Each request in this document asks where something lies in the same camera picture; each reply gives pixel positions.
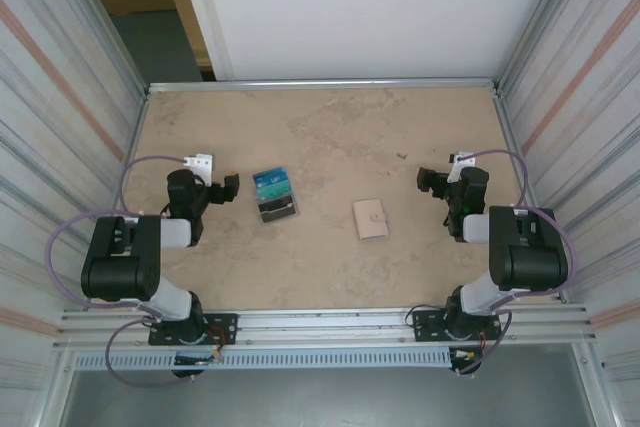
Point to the beige leather card holder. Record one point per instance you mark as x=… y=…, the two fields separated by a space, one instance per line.
x=367 y=222

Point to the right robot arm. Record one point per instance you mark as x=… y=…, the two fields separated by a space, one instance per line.
x=475 y=297

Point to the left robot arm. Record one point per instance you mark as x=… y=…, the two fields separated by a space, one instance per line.
x=165 y=297

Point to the blue credit card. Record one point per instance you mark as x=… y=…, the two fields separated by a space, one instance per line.
x=270 y=177

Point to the teal credit card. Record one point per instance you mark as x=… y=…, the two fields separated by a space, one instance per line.
x=275 y=192

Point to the black credit card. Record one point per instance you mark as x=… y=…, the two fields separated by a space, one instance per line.
x=277 y=212

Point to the small controller board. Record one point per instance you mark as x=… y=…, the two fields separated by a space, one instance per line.
x=465 y=354
x=197 y=359

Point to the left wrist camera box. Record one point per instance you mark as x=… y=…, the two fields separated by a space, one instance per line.
x=200 y=163

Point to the aluminium side rail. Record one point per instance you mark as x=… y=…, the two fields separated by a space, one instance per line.
x=505 y=122

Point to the thin aluminium table rail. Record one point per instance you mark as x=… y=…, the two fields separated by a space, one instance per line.
x=320 y=85

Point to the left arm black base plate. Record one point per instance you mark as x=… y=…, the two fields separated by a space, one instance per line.
x=225 y=329

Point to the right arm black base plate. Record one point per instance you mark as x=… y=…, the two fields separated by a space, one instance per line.
x=425 y=324

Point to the wide aluminium extrusion rail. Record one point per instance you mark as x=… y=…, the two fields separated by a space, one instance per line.
x=320 y=329

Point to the white door frame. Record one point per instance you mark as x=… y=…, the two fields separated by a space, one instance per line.
x=207 y=22

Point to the aluminium corner post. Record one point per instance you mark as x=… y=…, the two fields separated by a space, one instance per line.
x=117 y=27
x=525 y=27

